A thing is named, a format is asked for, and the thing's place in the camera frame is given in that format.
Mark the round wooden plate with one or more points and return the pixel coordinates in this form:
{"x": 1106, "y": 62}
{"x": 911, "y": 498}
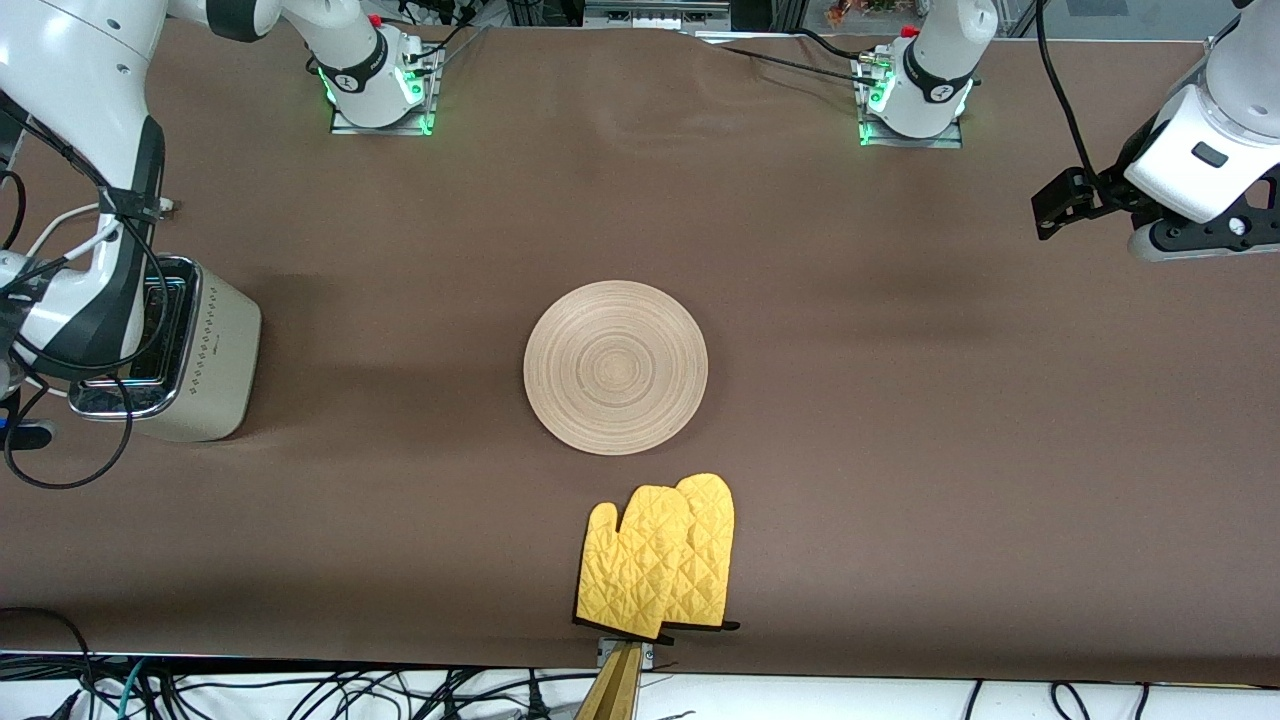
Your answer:
{"x": 615, "y": 365}

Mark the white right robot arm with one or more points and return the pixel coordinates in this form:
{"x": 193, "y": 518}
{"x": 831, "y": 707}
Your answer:
{"x": 80, "y": 60}

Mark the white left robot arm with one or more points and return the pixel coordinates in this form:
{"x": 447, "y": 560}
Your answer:
{"x": 930, "y": 60}

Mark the cream and chrome toaster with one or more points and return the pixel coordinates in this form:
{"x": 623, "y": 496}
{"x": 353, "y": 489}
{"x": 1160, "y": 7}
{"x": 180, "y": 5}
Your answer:
{"x": 215, "y": 350}

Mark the brown table cover sheet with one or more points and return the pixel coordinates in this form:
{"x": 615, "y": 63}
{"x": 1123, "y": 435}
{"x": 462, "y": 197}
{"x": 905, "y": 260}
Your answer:
{"x": 800, "y": 500}

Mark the silver metal box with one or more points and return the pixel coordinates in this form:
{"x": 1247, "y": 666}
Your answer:
{"x": 650, "y": 15}

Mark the yellow quilted oven mitt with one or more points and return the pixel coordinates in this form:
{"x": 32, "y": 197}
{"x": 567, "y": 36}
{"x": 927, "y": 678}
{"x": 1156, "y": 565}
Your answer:
{"x": 712, "y": 540}
{"x": 632, "y": 570}

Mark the metal stand bracket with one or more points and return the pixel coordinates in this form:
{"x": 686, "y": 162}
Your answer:
{"x": 604, "y": 652}

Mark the tan camera stand beam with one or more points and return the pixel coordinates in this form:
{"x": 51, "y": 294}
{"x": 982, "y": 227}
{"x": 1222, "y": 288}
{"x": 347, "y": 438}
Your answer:
{"x": 615, "y": 695}

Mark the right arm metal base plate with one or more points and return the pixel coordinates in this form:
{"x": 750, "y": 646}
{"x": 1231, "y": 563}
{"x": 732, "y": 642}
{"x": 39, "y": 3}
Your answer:
{"x": 380, "y": 129}

